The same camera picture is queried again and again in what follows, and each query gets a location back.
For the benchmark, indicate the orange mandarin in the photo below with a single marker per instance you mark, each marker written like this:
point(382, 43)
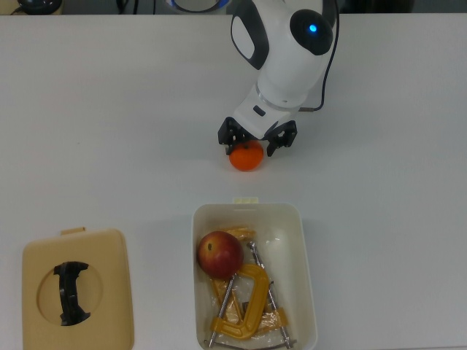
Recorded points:
point(246, 156)

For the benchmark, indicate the white blue-lit robot base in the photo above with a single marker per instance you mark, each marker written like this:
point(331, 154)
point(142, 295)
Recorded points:
point(197, 4)

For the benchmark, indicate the beige plastic lid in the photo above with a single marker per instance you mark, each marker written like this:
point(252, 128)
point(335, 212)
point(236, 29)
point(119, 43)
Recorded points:
point(109, 284)

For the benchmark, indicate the red apple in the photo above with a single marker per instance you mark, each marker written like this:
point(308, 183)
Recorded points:
point(220, 255)

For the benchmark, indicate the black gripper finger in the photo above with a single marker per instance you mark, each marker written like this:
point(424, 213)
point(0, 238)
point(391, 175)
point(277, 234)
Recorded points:
point(230, 133)
point(282, 138)

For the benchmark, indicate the white plastic container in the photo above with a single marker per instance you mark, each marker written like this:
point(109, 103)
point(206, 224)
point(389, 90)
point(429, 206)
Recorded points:
point(299, 277)

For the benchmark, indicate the dark round device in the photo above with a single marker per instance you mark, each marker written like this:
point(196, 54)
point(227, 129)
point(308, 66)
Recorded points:
point(38, 5)

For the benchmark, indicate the yellow C-clamp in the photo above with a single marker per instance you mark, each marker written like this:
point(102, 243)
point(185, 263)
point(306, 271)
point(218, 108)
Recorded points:
point(257, 288)
point(279, 315)

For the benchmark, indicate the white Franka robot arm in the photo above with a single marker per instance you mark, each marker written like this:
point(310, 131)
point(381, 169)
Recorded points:
point(284, 69)

